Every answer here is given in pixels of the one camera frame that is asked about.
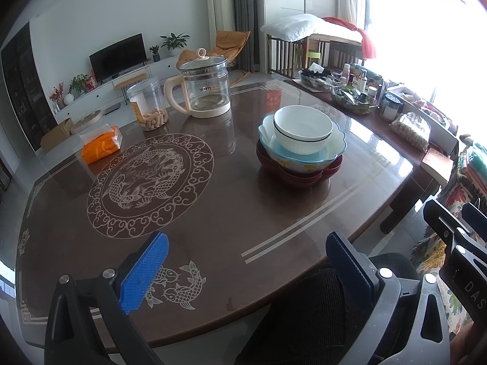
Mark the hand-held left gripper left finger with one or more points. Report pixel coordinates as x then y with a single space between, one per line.
144 270

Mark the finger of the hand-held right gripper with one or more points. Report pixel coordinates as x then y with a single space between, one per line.
475 216
441 218

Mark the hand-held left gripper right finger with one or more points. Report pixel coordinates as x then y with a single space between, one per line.
350 270

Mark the blue scalloped ceramic bowl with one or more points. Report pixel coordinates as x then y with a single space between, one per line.
300 164

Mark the white bowl blue pattern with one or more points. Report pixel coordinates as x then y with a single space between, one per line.
302 121

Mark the floral blanket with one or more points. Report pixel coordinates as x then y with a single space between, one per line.
468 182

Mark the black mesh chair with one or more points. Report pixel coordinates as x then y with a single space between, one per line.
315 311

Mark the brown book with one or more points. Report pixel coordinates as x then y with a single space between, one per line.
437 163

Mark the clear bag of snacks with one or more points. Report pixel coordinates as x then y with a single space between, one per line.
411 131

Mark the lidded glass jar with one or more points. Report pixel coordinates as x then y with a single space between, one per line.
392 108

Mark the orange tissue pack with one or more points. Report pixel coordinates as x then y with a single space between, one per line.
101 148

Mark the round beige floor cushion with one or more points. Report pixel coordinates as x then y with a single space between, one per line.
86 121

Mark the cardboard box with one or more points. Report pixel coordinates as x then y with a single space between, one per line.
57 135

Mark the grey floor scale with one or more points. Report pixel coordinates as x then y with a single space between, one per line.
112 109

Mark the clear plastic snack jar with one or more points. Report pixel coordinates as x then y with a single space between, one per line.
146 102

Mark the white TV cabinet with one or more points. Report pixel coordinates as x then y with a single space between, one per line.
102 93

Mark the glass tray of clutter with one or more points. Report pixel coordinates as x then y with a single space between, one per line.
317 80

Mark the round white vase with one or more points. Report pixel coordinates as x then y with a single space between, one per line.
68 99

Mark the glass electric kettle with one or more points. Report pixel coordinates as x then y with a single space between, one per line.
205 91

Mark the red cloth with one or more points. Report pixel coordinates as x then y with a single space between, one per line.
368 43

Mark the wooden bench black legs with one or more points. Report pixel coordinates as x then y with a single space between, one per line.
131 77

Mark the red gift box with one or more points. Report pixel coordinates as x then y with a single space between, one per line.
89 83

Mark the red flower plant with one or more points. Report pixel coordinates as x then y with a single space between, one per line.
57 95

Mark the leafy green houseplant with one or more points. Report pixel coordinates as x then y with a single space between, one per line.
78 83

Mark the green chair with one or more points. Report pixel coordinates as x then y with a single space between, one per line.
314 57

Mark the black television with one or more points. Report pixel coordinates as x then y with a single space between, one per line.
118 57

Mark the black display cabinet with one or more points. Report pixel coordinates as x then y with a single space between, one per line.
23 91

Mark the small potted plant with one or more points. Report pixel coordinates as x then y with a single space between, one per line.
155 53

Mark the wooden chair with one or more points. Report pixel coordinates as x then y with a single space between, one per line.
285 57

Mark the large green potted plant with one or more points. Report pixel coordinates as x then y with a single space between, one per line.
174 42

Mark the white pillow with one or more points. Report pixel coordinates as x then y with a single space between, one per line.
300 26

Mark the orange lounge chair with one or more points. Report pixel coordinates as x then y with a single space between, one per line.
228 42

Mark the grey curtain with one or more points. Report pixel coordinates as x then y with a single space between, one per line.
247 19

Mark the covered standing air conditioner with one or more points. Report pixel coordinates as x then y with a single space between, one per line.
220 3

